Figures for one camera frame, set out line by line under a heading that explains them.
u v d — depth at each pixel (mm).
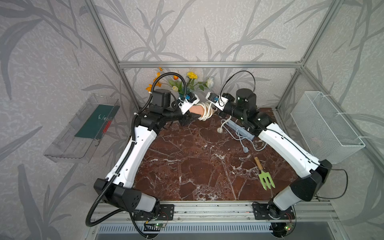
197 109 673
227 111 603
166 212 726
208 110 663
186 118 588
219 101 542
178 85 1075
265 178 845
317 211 753
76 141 643
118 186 389
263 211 735
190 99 558
